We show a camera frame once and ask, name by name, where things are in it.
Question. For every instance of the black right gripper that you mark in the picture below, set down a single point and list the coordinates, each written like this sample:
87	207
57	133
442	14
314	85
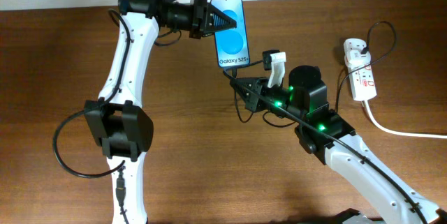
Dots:
260	82

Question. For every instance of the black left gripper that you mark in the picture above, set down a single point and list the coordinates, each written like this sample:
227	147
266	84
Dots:
207	10

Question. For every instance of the blue screen Galaxy smartphone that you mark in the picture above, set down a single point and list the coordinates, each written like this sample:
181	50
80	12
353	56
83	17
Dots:
232	44

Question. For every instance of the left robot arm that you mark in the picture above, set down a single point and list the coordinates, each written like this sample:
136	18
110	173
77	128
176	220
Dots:
116	119

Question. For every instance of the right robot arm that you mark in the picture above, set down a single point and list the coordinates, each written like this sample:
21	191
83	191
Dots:
323	133

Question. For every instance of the white USB charger plug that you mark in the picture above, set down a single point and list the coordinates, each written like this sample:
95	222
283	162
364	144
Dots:
354	58

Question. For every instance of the white power strip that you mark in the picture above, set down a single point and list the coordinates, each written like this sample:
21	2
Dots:
361	80

